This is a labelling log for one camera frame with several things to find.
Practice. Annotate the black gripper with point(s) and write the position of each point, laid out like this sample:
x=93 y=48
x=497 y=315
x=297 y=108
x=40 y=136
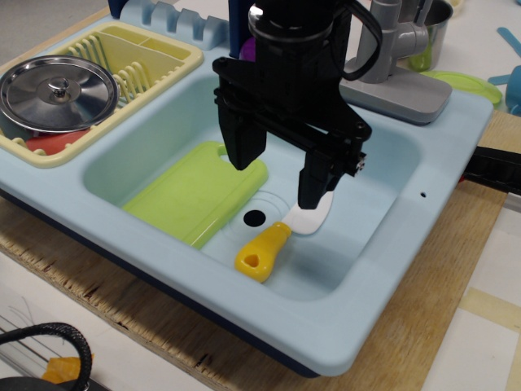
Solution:
x=292 y=91

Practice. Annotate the light blue toy sink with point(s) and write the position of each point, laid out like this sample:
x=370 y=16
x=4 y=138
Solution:
x=327 y=289

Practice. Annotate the dark blue box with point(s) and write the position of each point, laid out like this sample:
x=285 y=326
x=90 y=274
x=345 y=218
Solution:
x=238 y=28

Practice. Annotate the blue plastic cup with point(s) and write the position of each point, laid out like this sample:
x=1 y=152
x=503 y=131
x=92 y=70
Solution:
x=513 y=92

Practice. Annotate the purple toy eggplant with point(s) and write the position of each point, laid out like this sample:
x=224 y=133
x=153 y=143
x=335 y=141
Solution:
x=248 y=50

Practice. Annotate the blue plastic utensil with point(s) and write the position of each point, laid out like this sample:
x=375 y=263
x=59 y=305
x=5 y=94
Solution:
x=511 y=39

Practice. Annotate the steel pot lid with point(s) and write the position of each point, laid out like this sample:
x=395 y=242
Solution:
x=58 y=94

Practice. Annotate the green plastic plate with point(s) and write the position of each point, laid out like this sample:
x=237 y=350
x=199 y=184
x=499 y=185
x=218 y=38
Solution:
x=470 y=84

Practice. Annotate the orange tape piece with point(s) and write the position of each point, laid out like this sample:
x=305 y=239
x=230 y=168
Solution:
x=61 y=370

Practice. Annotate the steel pot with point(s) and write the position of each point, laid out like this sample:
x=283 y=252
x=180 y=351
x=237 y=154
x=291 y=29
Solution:
x=437 y=23

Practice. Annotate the black clamp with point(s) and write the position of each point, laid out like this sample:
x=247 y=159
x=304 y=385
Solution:
x=497 y=169

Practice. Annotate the red plastic plate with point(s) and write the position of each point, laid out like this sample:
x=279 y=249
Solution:
x=54 y=143

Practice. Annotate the green plastic cutting board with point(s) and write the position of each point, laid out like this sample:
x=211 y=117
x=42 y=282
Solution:
x=194 y=198

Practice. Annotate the yellow dish drying rack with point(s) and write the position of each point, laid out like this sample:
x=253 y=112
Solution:
x=144 y=64

